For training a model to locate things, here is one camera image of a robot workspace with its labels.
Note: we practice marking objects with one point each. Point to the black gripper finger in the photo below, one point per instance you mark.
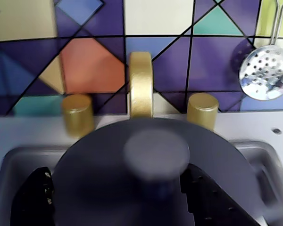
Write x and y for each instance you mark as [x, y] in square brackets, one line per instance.
[35, 200]
[210, 207]

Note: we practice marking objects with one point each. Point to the gray round lid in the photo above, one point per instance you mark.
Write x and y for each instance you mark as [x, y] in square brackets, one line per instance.
[96, 164]

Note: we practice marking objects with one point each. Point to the gray sink basin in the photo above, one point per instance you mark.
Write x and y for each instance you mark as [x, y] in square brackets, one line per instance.
[26, 160]

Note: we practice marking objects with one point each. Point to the gold faucet knob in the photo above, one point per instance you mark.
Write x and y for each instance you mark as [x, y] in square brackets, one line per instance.
[202, 110]
[77, 115]

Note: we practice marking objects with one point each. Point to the gold faucet spout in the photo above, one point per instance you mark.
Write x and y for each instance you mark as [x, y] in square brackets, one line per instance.
[141, 89]

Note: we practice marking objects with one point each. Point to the steel skimmer spoon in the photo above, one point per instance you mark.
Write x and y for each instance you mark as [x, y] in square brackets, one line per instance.
[264, 73]

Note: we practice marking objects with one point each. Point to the blue wooden toy kitchen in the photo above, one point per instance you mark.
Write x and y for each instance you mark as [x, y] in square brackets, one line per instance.
[155, 18]

